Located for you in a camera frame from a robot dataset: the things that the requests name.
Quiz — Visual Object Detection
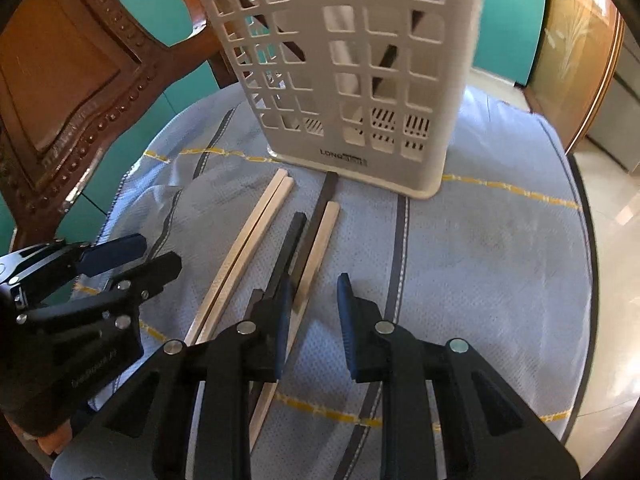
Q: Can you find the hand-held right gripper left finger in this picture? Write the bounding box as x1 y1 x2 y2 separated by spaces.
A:
102 275 296 480

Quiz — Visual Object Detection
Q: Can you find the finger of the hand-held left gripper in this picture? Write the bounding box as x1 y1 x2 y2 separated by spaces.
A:
16 252 184 334
0 234 148 292

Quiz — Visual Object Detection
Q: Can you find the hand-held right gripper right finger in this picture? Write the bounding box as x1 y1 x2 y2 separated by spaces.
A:
336 272 581 480

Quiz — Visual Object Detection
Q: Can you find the beige wooden chopstick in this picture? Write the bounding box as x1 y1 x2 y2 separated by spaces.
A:
192 175 297 345
184 169 288 345
249 201 341 448

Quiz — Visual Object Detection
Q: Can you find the white plastic utensil basket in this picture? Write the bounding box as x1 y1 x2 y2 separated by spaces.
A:
187 0 487 199

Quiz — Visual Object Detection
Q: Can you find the person's left hand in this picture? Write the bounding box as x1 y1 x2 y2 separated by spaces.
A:
37 425 72 457

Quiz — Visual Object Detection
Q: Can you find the blue striped cloth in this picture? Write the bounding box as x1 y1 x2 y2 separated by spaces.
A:
50 85 593 480

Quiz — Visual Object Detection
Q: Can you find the carved wooden chair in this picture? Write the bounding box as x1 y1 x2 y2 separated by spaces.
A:
0 0 241 256

